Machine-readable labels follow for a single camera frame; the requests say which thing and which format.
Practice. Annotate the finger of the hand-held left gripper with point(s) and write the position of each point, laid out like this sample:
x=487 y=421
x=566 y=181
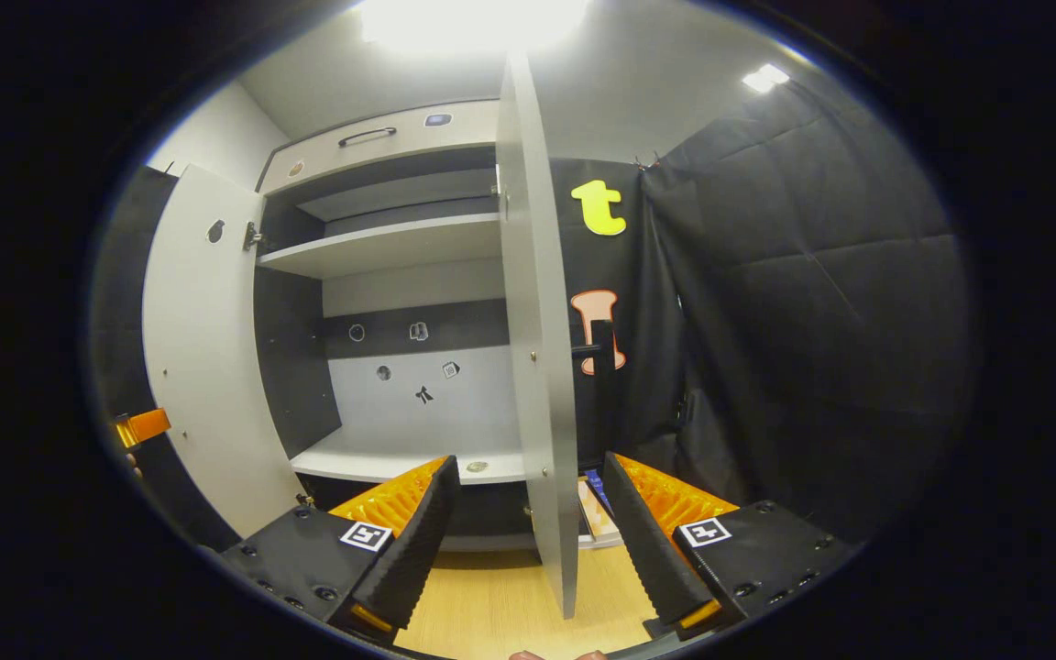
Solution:
x=150 y=424

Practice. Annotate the metal door hinge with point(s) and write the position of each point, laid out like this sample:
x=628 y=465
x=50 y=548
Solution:
x=253 y=236

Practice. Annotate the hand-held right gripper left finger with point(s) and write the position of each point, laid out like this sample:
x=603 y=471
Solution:
x=418 y=541

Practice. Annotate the large ceiling light panel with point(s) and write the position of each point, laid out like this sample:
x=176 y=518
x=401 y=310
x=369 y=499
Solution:
x=473 y=20

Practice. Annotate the grey cabinet shelf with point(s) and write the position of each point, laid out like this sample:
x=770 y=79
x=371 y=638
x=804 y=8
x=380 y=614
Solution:
x=381 y=243

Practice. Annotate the white orange book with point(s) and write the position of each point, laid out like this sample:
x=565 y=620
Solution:
x=603 y=527

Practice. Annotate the grey cabinet door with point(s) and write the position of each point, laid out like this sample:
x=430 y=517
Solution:
x=207 y=367
x=537 y=275

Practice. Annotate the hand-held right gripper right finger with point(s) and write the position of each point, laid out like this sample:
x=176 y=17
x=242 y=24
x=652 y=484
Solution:
x=647 y=541

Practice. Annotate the grey double-door shoe cabinet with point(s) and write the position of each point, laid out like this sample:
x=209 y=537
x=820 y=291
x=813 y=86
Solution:
x=400 y=321

